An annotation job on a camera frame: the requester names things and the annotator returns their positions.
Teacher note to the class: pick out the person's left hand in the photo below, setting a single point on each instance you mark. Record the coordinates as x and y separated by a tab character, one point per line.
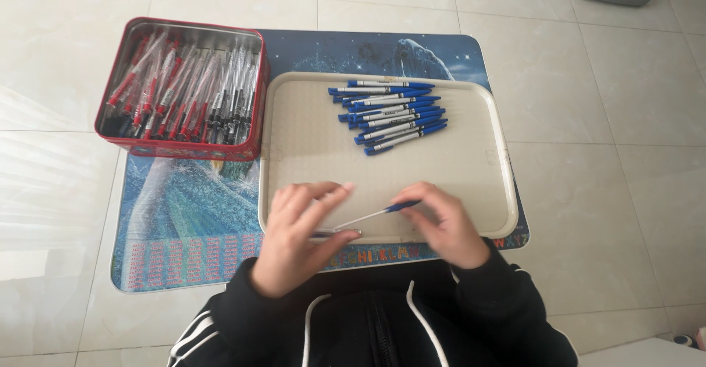
287	245

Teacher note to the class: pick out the person's right hand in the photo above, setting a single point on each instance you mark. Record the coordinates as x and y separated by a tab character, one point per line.
449	229

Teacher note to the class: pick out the person's right fingers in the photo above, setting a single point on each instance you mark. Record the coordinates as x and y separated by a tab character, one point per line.
419	212

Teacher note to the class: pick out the blue pen top with refill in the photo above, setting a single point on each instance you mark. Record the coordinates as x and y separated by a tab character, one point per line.
380	212

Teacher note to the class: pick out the white pen barrel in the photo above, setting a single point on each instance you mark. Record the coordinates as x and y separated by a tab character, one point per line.
336	232

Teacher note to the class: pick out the pile of blue white pens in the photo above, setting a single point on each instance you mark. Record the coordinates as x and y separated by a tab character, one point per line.
394	116

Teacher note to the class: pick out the beige plastic tray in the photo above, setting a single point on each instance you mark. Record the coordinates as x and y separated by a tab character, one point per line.
320	146

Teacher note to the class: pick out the person's black hoodie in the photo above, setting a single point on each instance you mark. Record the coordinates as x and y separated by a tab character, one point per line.
358	328

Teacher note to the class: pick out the blue picture-printed small table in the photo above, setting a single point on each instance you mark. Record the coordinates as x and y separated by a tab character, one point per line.
187	218

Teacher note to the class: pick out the red metal tin box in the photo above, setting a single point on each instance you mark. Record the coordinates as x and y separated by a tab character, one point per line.
182	149

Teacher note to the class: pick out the heap of wrapped pens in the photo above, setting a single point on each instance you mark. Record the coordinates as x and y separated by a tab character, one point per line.
182	91

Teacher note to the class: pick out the white board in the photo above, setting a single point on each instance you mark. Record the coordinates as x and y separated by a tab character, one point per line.
645	355

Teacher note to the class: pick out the small black round object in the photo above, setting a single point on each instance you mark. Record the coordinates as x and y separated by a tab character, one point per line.
683	340

